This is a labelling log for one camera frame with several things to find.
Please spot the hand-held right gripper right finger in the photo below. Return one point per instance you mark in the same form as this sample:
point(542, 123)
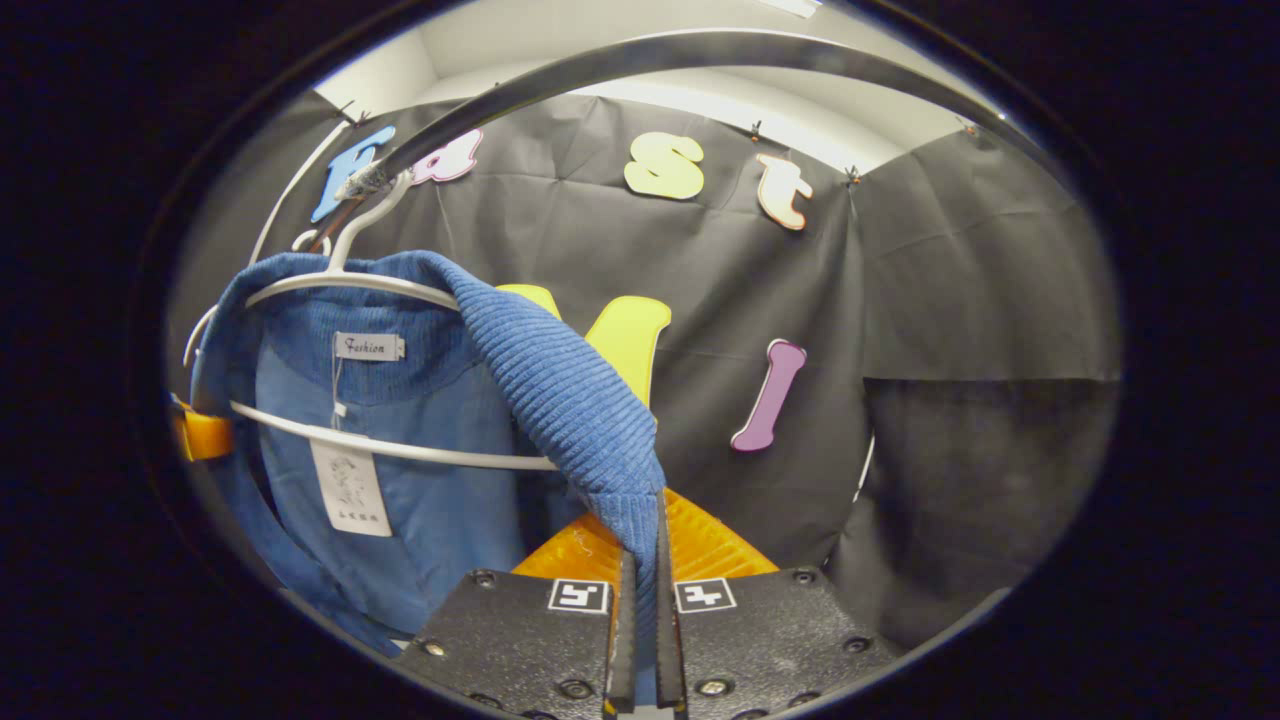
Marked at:
point(668, 640)

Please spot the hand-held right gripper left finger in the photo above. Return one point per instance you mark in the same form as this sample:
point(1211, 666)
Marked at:
point(627, 640)

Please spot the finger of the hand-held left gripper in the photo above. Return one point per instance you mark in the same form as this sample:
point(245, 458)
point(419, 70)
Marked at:
point(205, 437)

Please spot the white clothes hanger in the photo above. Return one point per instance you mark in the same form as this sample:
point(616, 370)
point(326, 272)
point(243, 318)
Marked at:
point(340, 279)
point(300, 238)

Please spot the blue shirt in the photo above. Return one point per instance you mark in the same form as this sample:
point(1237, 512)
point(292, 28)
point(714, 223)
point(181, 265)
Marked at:
point(440, 500)

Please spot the black garment rack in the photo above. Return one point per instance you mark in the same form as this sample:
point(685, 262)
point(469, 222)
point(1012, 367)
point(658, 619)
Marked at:
point(600, 65)

